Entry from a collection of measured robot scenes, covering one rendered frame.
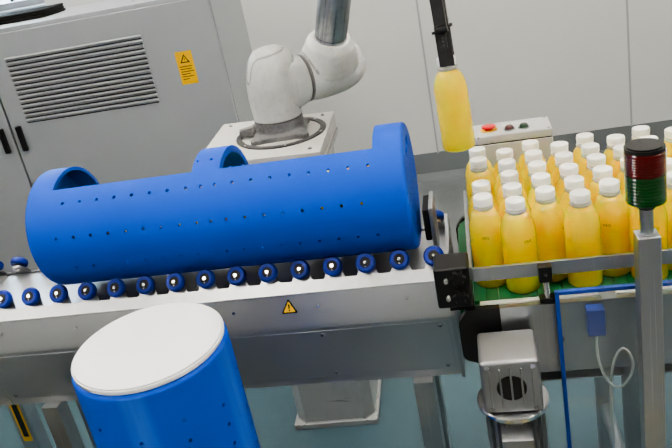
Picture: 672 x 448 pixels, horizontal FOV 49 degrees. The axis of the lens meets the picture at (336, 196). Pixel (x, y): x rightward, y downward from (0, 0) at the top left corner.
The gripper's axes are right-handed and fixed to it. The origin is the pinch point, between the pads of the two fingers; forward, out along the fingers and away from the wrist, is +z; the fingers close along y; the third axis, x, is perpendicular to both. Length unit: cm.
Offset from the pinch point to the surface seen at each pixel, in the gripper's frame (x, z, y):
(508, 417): 3, 66, 34
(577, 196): 21.3, 30.0, 15.4
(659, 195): 32, 23, 36
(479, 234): 1.7, 36.3, 13.7
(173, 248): -65, 31, 14
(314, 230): -32.3, 30.9, 13.5
